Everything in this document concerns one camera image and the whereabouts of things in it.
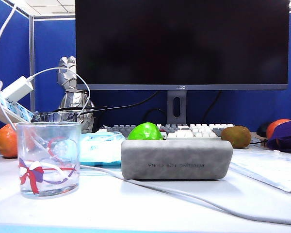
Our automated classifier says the grey suede glasses case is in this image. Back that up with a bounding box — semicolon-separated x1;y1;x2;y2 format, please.
120;139;234;181

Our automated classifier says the green apple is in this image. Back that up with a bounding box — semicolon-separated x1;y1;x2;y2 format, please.
128;122;164;141

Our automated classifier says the grey monitor stand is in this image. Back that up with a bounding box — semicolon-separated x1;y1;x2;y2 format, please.
166;90;187;124

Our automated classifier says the white and grey keyboard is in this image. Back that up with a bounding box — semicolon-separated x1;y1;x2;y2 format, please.
99;123;236;141

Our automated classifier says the blue face mask pack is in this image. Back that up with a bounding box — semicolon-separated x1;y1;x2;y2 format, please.
80;132;127;167

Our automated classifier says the black computer monitor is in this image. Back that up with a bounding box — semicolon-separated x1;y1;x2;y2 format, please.
75;0;291;91

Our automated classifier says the silver robot figurine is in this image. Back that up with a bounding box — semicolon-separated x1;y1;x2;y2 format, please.
57;56;96;133

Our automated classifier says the brown kiwi fruit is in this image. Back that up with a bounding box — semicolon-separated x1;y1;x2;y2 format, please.
220;125;252;149

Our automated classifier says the glass cup with ribbon print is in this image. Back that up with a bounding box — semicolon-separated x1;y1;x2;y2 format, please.
16;121;82;200

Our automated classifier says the black computer mouse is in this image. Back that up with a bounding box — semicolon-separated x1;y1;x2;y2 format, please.
256;121;272;138

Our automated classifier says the orange fruit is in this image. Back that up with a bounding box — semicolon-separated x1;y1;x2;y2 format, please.
266;118;291;139
0;123;19;159

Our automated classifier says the white power strip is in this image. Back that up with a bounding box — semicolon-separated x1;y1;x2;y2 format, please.
0;86;34;123

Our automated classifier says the white charger adapter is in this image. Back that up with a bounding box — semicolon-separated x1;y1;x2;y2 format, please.
1;75;34;102

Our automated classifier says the clear plastic document folder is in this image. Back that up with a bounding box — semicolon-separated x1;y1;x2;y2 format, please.
229;148;291;193

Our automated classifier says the black monitor cable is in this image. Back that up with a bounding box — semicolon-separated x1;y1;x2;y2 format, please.
144;108;168;126
202;90;223;122
52;90;161;115

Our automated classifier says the aluminium partition post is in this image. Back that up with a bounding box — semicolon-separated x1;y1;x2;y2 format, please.
29;16;36;112

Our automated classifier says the white hanging cable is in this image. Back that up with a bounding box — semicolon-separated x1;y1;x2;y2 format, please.
0;0;18;58

